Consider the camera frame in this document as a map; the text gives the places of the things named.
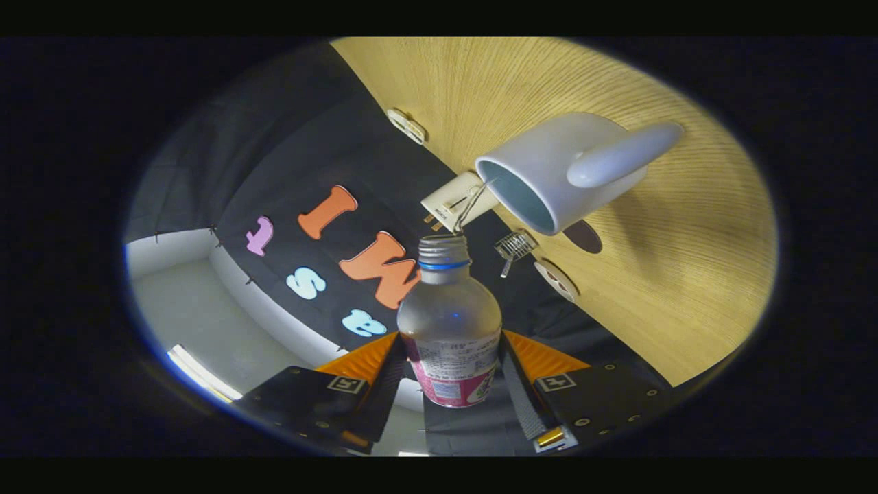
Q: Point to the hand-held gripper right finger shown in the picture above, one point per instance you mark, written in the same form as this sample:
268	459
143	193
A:
525	398

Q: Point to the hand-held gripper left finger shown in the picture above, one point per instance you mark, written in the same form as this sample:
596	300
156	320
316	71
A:
381	398

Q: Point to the silver juice bottle pink label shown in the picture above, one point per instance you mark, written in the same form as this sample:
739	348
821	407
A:
449	322

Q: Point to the dark round coaster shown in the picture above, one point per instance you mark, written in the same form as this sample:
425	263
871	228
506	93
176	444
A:
584	237

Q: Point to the clear juice stream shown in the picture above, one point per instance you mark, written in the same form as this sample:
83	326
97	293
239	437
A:
472	200

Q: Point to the white cup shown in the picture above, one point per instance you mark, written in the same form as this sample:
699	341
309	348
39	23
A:
549	161

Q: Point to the white oval plate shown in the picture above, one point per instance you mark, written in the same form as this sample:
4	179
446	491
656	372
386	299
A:
555	280

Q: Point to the white toaster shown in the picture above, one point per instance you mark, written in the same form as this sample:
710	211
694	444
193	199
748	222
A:
453	199

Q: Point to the black backdrop cloth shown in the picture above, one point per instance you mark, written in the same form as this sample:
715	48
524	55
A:
288	151

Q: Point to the white divided condiment tray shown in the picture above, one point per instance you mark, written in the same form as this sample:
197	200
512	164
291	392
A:
406	126

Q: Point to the wooden table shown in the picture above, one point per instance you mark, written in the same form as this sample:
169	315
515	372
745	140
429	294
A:
480	82

